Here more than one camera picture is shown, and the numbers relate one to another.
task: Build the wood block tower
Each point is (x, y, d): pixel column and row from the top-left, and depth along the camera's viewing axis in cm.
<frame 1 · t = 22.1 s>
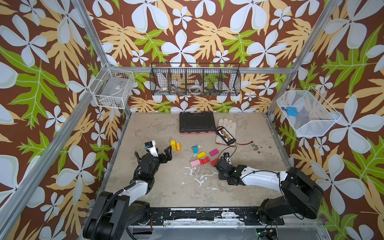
left hand: (163, 145, 86), fingers open
right hand: (221, 171, 90), fingers open
black tool case: (193, 123, 110), point 5 cm above the table
beige work glove: (230, 126, 113), on the table
black battery holder: (222, 131, 107), point 4 cm above the table
yellow arch block: (173, 144, 103), on the table
orange cylinder block: (178, 146, 102), on the table
teal block: (195, 149, 103), on the table
yellow rectangular block: (201, 154, 98), on the table
magenta block: (214, 152, 101), on the table
pink block: (196, 162, 95), on the table
red arch block: (204, 161, 95), on the table

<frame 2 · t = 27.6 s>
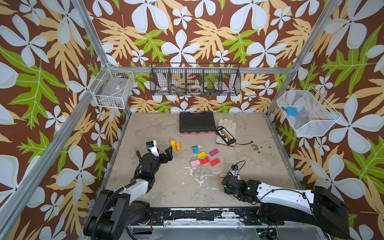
left hand: (164, 146, 87), fingers open
right hand: (226, 185, 85), fingers open
the named things where they were.

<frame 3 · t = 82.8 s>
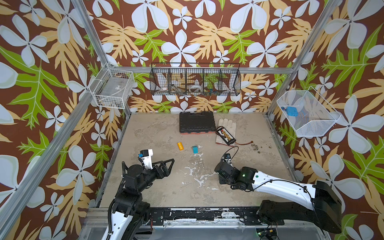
left hand: (168, 160, 72), fingers open
right hand: (219, 175, 82), fingers open
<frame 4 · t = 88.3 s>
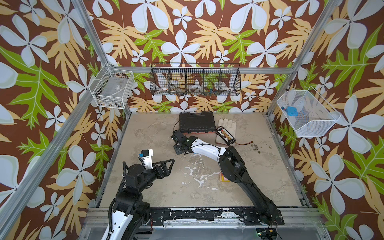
left hand: (168, 160, 72), fingers open
right hand: (177, 147, 100), fingers open
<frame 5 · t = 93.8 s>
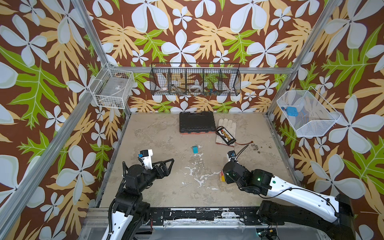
left hand: (168, 160, 72), fingers open
right hand: (224, 170, 78), fingers open
